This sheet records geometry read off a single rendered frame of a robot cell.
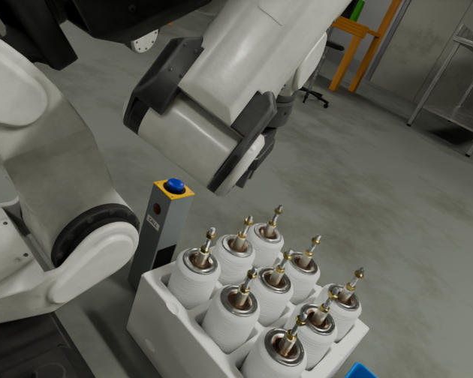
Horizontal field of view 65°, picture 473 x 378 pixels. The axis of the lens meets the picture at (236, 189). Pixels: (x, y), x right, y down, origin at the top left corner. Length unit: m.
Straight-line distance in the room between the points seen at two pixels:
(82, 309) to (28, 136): 0.61
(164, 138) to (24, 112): 0.14
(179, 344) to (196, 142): 0.54
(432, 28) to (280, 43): 6.81
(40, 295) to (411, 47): 6.89
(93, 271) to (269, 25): 0.44
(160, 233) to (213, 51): 0.62
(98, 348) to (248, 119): 0.71
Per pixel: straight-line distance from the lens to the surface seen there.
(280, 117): 0.60
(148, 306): 0.85
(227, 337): 0.76
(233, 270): 0.86
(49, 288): 0.61
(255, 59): 0.33
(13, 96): 0.42
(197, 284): 0.78
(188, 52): 0.34
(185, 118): 0.35
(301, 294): 0.93
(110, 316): 0.99
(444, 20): 7.10
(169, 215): 0.87
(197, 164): 0.36
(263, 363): 0.71
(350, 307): 0.89
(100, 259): 0.60
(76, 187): 0.56
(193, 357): 0.79
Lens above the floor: 0.76
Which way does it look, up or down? 28 degrees down
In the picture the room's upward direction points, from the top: 22 degrees clockwise
